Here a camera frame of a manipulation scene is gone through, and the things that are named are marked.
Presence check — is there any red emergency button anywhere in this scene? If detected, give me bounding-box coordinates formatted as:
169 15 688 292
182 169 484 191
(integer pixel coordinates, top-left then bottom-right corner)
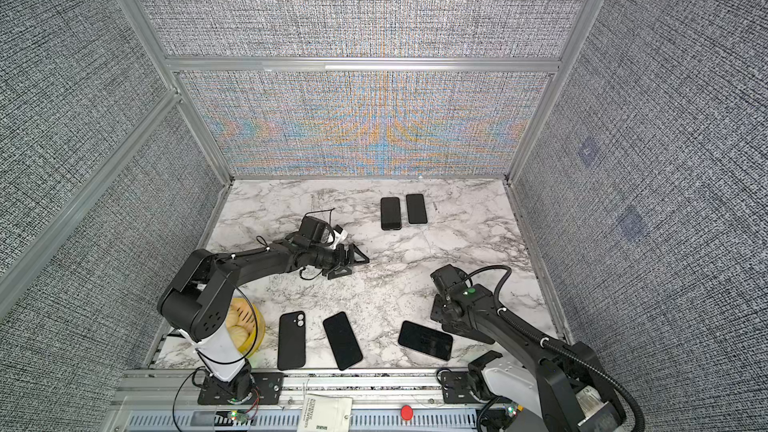
400 405 414 422

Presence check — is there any black phone screen up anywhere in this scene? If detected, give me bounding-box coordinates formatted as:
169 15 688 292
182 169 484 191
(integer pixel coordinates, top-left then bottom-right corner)
406 193 428 225

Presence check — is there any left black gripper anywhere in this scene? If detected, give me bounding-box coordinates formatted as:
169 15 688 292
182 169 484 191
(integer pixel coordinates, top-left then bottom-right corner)
310 242 370 279

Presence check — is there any black case near left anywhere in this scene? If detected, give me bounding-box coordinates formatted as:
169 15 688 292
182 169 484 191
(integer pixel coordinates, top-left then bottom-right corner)
277 311 306 371

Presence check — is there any yellow tape roll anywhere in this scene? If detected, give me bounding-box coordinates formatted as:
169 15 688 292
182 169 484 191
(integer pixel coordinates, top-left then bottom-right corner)
225 297 265 357

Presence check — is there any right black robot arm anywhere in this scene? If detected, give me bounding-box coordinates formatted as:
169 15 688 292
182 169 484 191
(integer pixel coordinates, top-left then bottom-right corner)
432 286 645 431

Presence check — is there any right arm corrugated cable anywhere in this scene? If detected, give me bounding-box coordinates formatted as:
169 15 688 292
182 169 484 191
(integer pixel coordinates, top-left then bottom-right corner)
464 264 646 432

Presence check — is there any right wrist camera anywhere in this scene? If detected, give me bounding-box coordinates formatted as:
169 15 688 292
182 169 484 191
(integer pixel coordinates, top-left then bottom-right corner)
430 265 468 297

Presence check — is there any black phone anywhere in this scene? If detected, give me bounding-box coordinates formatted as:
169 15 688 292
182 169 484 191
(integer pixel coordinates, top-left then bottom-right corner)
380 197 402 231
398 321 453 361
322 312 363 371

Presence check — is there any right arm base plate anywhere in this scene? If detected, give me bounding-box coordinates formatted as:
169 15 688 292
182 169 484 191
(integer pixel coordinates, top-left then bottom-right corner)
437 369 481 405

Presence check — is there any white paper label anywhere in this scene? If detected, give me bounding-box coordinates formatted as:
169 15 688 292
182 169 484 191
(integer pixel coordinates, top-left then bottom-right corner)
297 394 353 432

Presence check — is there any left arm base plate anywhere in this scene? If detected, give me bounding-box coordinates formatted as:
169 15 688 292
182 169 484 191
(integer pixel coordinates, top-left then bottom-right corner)
197 372 284 406

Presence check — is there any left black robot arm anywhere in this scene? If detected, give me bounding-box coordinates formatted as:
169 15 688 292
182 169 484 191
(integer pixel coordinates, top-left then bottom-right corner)
157 240 370 383

